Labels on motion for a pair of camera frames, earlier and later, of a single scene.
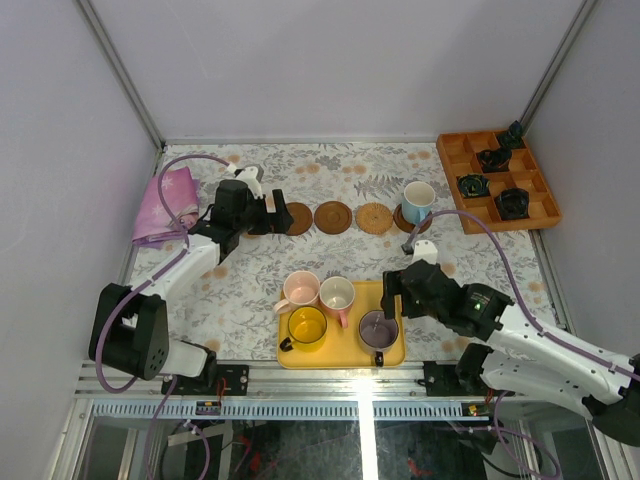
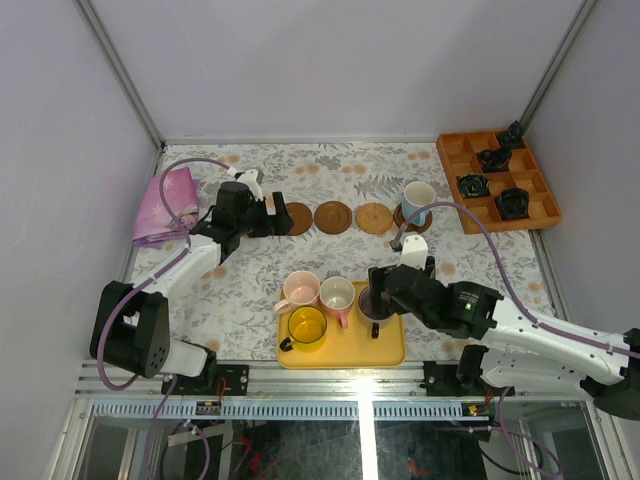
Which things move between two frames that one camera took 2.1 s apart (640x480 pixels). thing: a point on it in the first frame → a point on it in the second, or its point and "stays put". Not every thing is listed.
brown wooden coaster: x=405 y=226 stays put
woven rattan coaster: x=374 y=218 stays put
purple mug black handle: x=377 y=333 → x=365 y=308
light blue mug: x=417 y=201 stays put
